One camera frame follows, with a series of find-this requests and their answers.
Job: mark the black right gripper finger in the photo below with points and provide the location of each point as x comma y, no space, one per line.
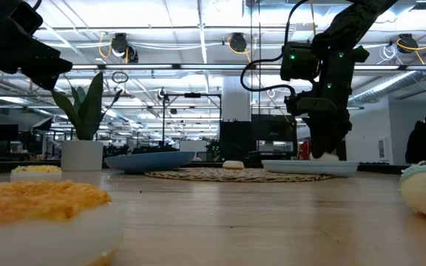
327,136

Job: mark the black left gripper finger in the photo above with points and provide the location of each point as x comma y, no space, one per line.
48,78
52,63

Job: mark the small yellow-sprinkled donut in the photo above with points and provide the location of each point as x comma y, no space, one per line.
35,173

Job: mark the small orange-sprinkled donut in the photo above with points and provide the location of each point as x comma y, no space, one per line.
32,207

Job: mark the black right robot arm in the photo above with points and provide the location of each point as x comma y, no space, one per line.
350,26

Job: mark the red tool cart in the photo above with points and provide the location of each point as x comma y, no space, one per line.
303,151

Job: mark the light blue plate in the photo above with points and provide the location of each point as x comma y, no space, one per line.
309,168

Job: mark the green snake plant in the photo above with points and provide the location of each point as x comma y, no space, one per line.
92,107

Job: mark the black monitor screen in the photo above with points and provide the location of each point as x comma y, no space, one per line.
272,127

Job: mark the black desk monitor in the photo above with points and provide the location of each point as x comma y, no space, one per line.
4,132

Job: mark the white plant pot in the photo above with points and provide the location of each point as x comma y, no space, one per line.
82,155

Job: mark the black cabinet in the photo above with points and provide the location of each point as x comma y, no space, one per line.
235,142

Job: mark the white square column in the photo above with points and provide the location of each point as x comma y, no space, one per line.
236,98

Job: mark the round woven placemat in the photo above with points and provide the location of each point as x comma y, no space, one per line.
235,175

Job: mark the dark blue plate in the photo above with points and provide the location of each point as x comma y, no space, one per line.
150,162

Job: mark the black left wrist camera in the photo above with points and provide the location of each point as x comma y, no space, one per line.
26,16

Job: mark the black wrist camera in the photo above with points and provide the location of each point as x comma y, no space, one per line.
26,16
298,61

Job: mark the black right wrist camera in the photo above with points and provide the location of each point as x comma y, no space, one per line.
298,61

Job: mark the black frame stand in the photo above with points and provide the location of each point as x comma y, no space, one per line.
192,95

